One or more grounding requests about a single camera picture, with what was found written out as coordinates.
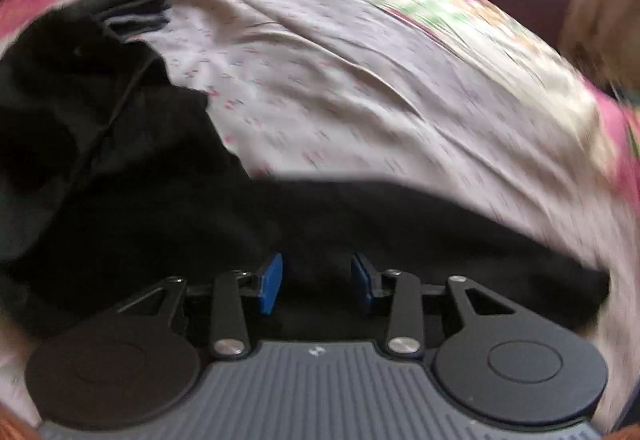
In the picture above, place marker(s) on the beige curtain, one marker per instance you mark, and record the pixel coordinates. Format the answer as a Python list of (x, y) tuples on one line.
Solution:
[(600, 19)]

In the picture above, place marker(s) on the cherry print bed sheet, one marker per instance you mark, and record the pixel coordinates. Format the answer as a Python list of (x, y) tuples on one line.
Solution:
[(350, 94)]

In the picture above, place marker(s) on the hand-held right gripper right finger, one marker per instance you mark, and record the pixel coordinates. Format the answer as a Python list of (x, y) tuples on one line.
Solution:
[(361, 282)]

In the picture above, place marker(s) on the black pants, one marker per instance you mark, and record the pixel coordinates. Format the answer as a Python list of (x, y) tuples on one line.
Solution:
[(150, 200)]

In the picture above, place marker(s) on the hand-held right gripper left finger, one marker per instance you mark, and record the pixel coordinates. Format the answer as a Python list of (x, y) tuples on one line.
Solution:
[(270, 282)]

